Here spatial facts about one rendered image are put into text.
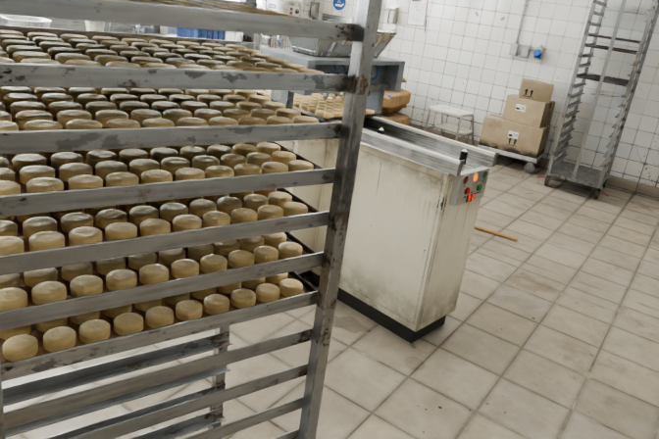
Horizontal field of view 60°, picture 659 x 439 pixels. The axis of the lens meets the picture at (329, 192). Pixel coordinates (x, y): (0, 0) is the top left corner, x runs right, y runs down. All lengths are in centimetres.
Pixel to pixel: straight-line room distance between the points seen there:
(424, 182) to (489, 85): 426
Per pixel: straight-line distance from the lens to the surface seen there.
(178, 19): 90
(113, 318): 114
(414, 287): 260
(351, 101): 105
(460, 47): 675
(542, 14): 648
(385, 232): 262
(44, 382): 159
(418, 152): 246
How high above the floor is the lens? 147
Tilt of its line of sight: 19 degrees down
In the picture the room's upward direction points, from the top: 8 degrees clockwise
